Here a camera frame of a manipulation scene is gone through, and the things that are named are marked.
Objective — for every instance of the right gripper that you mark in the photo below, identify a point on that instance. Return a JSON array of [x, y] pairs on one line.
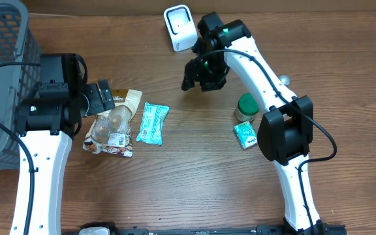
[[194, 75]]

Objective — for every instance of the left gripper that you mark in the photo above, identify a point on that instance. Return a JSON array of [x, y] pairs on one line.
[[98, 104]]

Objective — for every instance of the brown Pantree snack pouch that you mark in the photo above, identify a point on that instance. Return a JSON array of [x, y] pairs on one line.
[[111, 130]]

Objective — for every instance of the green lidded jar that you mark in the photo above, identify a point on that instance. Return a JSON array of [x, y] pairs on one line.
[[247, 108]]

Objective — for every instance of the small teal white packet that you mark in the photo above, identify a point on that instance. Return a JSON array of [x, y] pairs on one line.
[[246, 134]]

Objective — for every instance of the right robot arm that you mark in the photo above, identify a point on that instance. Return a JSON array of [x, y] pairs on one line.
[[286, 128]]

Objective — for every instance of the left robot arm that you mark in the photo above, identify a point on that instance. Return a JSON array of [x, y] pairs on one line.
[[48, 119]]

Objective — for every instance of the white barcode scanner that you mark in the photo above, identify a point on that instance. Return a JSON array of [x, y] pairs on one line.
[[181, 27]]

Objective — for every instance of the grey plastic mesh basket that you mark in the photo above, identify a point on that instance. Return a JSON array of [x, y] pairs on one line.
[[19, 72]]

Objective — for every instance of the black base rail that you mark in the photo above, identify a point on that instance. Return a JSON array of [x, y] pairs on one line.
[[111, 228]]

